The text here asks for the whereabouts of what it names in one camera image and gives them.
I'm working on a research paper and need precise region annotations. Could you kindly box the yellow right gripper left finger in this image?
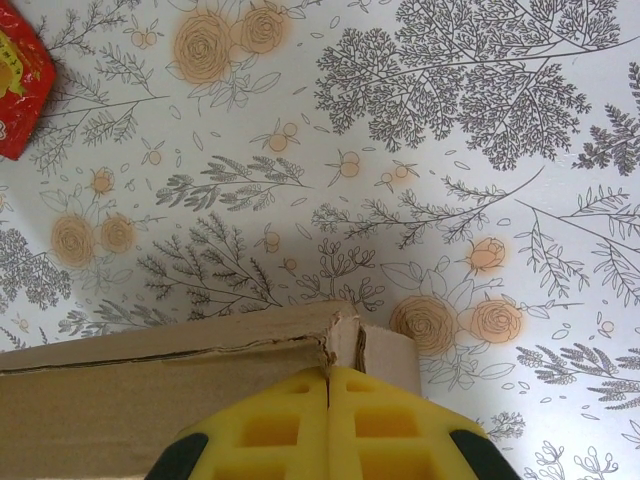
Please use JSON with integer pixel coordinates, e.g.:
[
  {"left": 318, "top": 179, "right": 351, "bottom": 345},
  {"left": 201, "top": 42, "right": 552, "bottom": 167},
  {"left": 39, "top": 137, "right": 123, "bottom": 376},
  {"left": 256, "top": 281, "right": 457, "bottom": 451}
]
[{"left": 149, "top": 369, "right": 331, "bottom": 480}]

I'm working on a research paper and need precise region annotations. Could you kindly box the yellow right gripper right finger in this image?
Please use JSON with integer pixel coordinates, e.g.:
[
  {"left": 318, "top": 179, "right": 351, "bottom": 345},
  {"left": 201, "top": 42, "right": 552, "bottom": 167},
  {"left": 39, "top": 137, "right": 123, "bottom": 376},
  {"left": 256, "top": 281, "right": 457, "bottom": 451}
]
[{"left": 327, "top": 367, "right": 521, "bottom": 480}]

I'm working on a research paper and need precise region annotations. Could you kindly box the brown cardboard box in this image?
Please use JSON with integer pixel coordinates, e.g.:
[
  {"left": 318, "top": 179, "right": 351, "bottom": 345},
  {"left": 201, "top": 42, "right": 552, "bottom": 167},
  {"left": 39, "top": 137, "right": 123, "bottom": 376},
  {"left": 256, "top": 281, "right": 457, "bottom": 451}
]
[{"left": 0, "top": 299, "right": 422, "bottom": 480}]

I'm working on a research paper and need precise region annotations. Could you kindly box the red snack packet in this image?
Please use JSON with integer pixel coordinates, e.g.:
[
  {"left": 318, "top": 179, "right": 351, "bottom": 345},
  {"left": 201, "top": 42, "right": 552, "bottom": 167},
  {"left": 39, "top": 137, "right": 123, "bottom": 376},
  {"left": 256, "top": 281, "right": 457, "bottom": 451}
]
[{"left": 0, "top": 0, "right": 57, "bottom": 162}]

